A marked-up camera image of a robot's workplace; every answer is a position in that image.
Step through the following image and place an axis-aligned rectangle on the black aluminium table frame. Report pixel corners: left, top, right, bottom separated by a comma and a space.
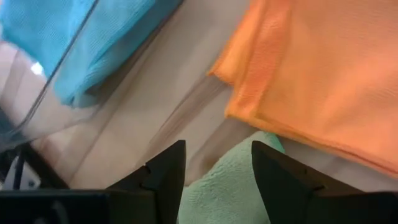
0, 142, 70, 191

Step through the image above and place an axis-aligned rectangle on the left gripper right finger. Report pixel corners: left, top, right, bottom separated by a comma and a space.
251, 140, 398, 224

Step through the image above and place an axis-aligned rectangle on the orange microfiber towel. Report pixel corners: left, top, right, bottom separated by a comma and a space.
207, 0, 398, 180

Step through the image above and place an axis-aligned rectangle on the clear plastic tray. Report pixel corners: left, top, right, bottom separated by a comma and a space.
0, 0, 188, 154

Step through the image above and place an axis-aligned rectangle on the green microfiber towel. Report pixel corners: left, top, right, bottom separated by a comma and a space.
176, 130, 286, 224

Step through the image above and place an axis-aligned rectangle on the blue microfiber towel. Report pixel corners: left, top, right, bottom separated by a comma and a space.
0, 0, 185, 109

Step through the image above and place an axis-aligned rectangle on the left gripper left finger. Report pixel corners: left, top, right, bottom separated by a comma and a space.
0, 139, 187, 224

